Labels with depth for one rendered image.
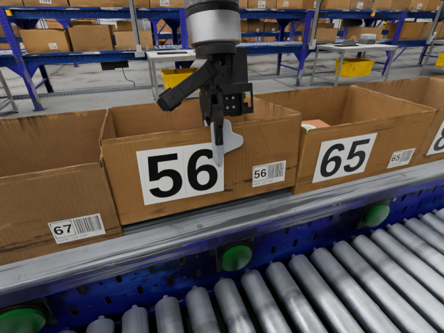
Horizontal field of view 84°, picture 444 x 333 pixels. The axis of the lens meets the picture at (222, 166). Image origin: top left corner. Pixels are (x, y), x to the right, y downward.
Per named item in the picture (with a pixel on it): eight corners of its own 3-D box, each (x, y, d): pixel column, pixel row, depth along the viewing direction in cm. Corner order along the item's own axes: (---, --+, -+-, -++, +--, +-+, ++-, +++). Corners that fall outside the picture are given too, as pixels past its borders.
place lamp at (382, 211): (365, 231, 64) (373, 211, 60) (361, 228, 65) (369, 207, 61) (385, 224, 66) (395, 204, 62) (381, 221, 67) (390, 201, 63)
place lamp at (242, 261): (222, 277, 53) (222, 255, 49) (220, 271, 54) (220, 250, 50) (252, 267, 55) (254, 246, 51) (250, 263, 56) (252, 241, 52)
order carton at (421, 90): (411, 168, 71) (439, 110, 62) (338, 129, 94) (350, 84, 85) (497, 147, 82) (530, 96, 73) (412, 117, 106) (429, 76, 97)
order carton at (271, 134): (119, 226, 47) (96, 141, 39) (121, 165, 72) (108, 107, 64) (296, 185, 58) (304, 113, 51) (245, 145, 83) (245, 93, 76)
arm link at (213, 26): (192, 9, 36) (181, 26, 45) (196, 45, 37) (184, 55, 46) (248, 9, 39) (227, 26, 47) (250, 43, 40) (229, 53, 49)
